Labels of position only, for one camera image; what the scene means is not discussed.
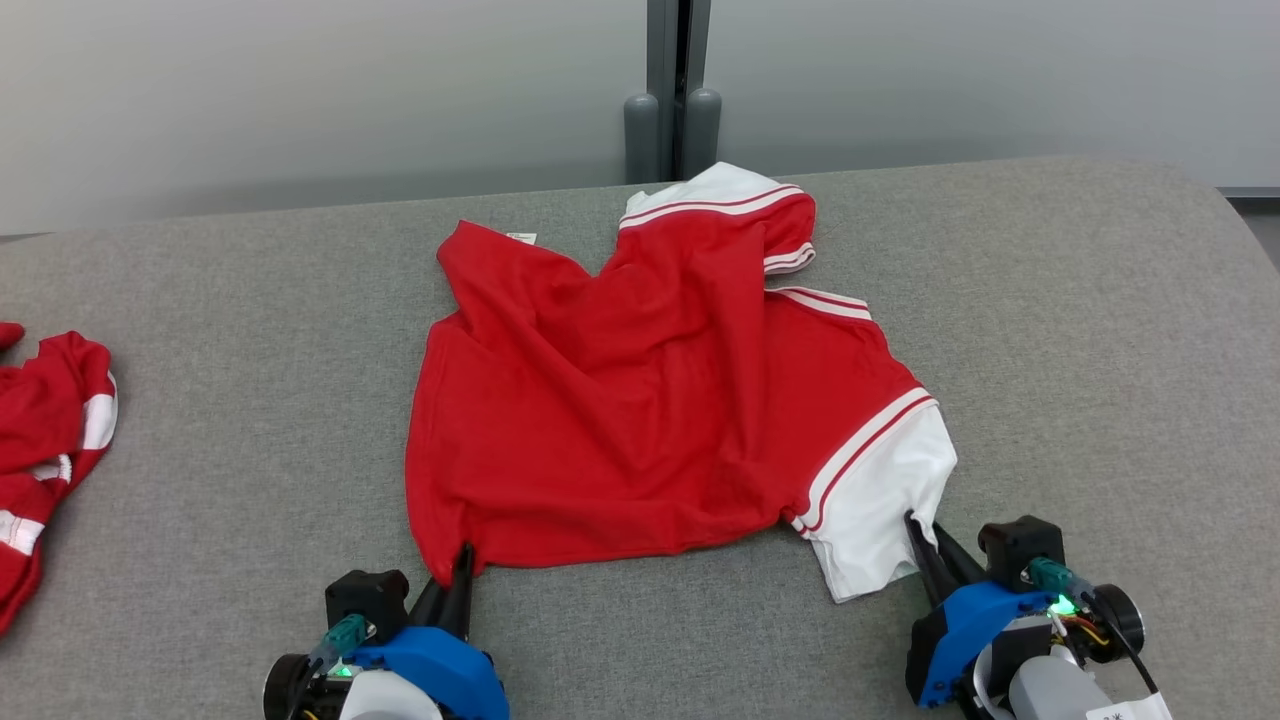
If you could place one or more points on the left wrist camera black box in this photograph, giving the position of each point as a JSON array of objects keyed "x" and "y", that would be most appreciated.
[{"x": 365, "y": 600}]

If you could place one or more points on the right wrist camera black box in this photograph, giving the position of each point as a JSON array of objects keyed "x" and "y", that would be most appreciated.
[{"x": 1015, "y": 545}]

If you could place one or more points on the grey cylindrical post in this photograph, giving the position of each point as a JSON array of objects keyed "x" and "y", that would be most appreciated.
[
  {"x": 705, "y": 130},
  {"x": 640, "y": 140}
]

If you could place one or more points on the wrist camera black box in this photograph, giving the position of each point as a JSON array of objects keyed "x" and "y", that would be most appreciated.
[
  {"x": 365, "y": 600},
  {"x": 1015, "y": 545}
]

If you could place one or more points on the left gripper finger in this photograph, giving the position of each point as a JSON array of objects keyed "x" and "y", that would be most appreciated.
[
  {"x": 430, "y": 608},
  {"x": 460, "y": 600}
]

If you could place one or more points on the grey vertical partition frame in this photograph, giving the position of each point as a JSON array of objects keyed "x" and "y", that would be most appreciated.
[{"x": 662, "y": 50}]

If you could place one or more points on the red white basketball jersey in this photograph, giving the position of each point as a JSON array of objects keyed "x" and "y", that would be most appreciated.
[{"x": 650, "y": 420}]

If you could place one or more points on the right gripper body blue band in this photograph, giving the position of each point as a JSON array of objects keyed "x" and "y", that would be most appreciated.
[{"x": 960, "y": 630}]

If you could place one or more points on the red shorts white stripe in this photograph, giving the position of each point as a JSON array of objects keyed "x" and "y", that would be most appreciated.
[{"x": 50, "y": 420}]

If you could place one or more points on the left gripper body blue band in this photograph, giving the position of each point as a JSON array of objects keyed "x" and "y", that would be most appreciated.
[{"x": 440, "y": 670}]

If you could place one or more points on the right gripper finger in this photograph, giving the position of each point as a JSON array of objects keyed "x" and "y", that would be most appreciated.
[
  {"x": 930, "y": 570},
  {"x": 962, "y": 568}
]

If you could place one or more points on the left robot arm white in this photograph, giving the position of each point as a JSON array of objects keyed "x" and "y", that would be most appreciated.
[{"x": 390, "y": 700}]

